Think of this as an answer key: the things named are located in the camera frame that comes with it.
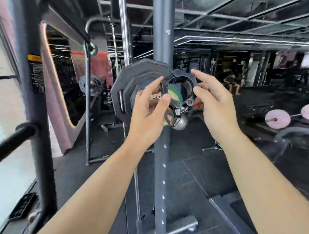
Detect person's left forearm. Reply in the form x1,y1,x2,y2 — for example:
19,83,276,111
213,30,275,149
36,139,146,234

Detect black barbell collar clamp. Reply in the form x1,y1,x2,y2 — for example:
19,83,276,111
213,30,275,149
160,69,199,121

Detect black weight plate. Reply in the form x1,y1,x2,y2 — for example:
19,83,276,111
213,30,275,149
111,59,173,126

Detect dark rack post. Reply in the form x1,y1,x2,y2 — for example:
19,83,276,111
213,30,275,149
11,0,58,234

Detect grey weight plates on barbell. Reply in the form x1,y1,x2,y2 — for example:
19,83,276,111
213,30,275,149
79,75,105,95

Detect yellow black warning label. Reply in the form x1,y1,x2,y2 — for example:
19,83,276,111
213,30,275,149
27,54,45,94

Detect green blue small weight plate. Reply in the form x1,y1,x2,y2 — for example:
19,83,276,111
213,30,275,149
150,84,181,102

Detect black grated foot plate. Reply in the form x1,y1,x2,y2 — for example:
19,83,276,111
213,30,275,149
9,192,37,220

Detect person's right forearm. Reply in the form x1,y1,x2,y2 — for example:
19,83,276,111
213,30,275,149
223,132,309,234

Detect green ring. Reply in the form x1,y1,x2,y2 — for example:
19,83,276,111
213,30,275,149
83,42,98,57

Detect dark gym bench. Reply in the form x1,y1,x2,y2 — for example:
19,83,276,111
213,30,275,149
273,126,309,158

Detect grey rack upright post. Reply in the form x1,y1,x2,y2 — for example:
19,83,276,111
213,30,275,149
152,0,176,234

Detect person's left hand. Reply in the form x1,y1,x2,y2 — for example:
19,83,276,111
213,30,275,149
127,76,172,151

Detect wall mirror with light strip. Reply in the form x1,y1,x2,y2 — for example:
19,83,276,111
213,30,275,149
41,22,90,128

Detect chrome guide rod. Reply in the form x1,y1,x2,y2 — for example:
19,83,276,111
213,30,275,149
118,0,143,223

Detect person's right hand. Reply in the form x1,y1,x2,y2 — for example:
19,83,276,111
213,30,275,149
191,69,242,148

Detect chrome barbell sleeve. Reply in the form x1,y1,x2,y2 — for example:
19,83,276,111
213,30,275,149
164,81,193,131

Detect black curved rack tube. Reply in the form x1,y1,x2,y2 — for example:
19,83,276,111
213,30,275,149
84,17,114,167

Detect grey rack foot plate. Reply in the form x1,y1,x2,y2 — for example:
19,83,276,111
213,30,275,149
167,215,199,234

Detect black rack handle bar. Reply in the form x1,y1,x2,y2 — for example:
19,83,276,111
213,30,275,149
0,122,39,162

